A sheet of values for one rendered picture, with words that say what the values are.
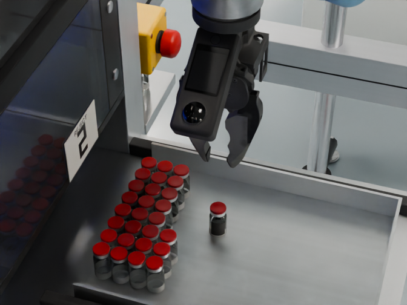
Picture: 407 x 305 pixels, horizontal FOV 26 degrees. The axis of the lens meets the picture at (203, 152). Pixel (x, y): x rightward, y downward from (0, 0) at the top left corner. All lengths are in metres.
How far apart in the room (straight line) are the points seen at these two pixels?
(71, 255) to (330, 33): 1.04
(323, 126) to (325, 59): 0.21
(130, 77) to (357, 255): 0.37
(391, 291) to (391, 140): 1.57
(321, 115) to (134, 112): 0.98
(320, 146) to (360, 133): 0.46
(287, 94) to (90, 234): 1.69
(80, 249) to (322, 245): 0.30
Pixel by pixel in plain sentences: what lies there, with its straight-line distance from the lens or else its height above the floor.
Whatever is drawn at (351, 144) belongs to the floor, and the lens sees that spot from 2.60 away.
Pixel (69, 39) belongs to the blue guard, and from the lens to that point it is 0.97.
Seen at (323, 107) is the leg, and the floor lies 0.38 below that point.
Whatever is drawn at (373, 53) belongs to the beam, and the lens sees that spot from 2.01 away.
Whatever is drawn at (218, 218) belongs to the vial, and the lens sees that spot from 1.10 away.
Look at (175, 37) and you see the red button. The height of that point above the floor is 1.01.
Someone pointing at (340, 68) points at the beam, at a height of 0.51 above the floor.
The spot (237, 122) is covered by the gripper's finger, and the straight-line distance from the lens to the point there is 0.98.
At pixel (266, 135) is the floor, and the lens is 2.60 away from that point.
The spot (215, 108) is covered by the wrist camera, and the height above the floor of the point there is 1.15.
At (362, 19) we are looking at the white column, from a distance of 2.65.
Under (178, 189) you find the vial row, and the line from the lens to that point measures 1.13.
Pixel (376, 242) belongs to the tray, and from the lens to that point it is 1.14.
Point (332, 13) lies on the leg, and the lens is 1.96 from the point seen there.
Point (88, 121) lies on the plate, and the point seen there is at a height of 1.03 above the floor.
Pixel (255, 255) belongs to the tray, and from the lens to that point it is 1.10.
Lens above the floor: 1.72
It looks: 43 degrees down
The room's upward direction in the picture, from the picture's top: straight up
